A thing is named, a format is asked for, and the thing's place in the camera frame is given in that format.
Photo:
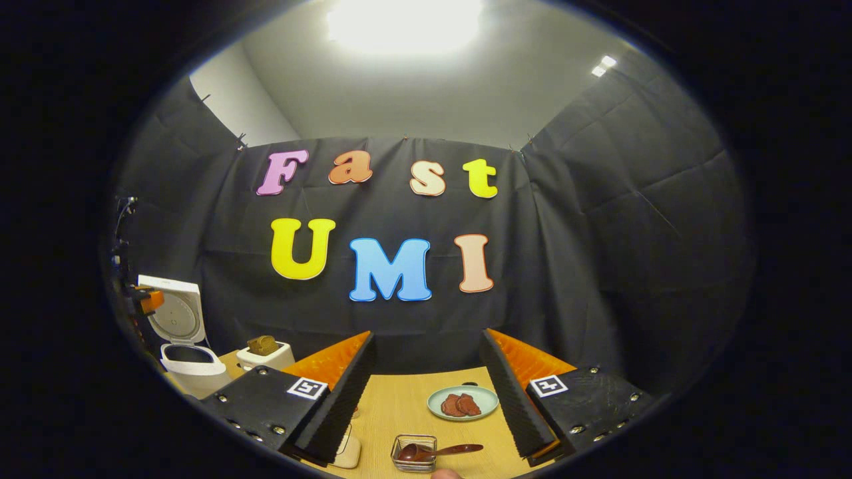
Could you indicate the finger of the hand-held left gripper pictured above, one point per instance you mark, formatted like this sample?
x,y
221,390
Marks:
x,y
152,301

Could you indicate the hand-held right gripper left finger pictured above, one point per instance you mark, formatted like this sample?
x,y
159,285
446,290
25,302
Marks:
x,y
346,399

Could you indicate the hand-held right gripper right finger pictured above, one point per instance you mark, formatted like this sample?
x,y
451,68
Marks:
x,y
509,399

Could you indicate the white rice cooker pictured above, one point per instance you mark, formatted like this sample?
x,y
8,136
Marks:
x,y
200,372

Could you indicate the wooden spoon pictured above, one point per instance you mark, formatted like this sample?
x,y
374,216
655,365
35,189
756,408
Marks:
x,y
416,454

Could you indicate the teal plate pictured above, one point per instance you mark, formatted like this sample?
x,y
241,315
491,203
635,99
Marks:
x,y
486,399

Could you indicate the red meat slice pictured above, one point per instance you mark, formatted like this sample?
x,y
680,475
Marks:
x,y
452,406
469,404

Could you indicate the white toaster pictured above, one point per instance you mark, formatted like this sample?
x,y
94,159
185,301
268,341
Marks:
x,y
273,362

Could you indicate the brown bread slice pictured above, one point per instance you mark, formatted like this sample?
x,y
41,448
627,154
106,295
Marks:
x,y
263,346

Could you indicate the black backdrop cloth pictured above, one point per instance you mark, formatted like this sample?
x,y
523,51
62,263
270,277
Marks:
x,y
599,266

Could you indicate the small ceiling light panel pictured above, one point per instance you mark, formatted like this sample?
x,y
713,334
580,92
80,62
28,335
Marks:
x,y
604,66

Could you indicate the large ceiling light panel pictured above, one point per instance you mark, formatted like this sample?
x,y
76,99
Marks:
x,y
406,23

